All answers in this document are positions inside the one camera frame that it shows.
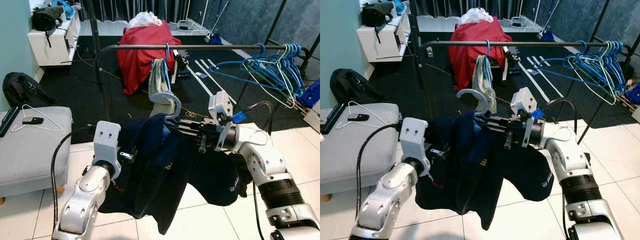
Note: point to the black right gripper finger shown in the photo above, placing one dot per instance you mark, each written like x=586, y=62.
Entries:
x=187, y=122
x=182, y=134
x=492, y=131
x=497, y=120

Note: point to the navy garment with gold print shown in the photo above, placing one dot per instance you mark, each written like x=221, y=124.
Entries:
x=480, y=170
x=170, y=170

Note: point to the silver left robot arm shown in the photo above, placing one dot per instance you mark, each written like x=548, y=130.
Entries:
x=387, y=200
x=82, y=200

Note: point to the black shoulder bag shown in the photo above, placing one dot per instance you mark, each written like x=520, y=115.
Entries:
x=46, y=20
x=376, y=16

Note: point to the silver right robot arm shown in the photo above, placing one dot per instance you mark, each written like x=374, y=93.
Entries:
x=270, y=170
x=580, y=165

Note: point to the blue hanger carrying grey garment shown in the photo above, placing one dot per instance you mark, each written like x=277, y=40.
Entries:
x=488, y=47
x=167, y=50

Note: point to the blue plastic hanger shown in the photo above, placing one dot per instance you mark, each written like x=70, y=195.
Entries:
x=292, y=50
x=614, y=47
x=260, y=48
x=620, y=47
x=298, y=50
x=582, y=46

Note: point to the grey garment with lettering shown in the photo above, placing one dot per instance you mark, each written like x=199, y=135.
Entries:
x=482, y=82
x=161, y=85

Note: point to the white floor strip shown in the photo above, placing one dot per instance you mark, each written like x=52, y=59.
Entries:
x=535, y=80
x=202, y=82

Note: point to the black carpet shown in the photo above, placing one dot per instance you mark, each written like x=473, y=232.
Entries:
x=435, y=92
x=100, y=95

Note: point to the black white machine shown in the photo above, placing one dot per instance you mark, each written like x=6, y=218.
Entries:
x=511, y=56
x=181, y=59

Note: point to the black metal clothes rack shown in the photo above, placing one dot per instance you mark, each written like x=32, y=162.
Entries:
x=200, y=47
x=525, y=44

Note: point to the red cloth cover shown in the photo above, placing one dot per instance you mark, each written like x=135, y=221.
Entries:
x=470, y=47
x=140, y=50

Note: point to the grey upholstered ottoman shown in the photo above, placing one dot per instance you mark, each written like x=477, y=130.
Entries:
x=355, y=147
x=30, y=150

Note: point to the small black remote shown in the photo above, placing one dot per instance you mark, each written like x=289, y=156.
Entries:
x=358, y=117
x=32, y=120

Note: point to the blue mop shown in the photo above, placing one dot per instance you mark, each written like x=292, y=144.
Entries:
x=212, y=36
x=545, y=33

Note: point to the wooden pallet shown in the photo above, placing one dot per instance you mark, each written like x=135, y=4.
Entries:
x=302, y=106
x=627, y=102

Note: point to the small grey remote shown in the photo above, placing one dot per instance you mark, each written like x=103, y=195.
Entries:
x=429, y=52

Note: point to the white drawer cabinet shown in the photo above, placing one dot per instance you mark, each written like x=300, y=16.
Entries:
x=314, y=117

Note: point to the black backpack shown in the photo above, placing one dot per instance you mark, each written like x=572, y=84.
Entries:
x=355, y=86
x=25, y=90

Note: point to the white plastic bag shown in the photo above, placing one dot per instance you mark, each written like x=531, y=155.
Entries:
x=475, y=16
x=145, y=19

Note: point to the black flat device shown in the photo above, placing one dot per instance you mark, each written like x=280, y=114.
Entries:
x=334, y=117
x=9, y=120

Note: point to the blue cloth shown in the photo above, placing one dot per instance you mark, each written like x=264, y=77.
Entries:
x=311, y=94
x=634, y=92

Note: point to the dark curtain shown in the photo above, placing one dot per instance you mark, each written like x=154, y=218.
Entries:
x=140, y=9
x=475, y=6

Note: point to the white shelf unit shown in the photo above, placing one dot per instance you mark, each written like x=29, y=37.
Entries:
x=50, y=47
x=380, y=45

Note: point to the blue bag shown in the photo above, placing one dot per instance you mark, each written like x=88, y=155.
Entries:
x=399, y=5
x=65, y=7

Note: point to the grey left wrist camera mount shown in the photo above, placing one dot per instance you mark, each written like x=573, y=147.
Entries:
x=414, y=140
x=106, y=142

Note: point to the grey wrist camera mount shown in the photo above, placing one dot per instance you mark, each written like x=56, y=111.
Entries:
x=106, y=142
x=525, y=105
x=414, y=140
x=220, y=107

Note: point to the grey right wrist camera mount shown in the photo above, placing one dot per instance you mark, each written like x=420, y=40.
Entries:
x=220, y=107
x=525, y=105

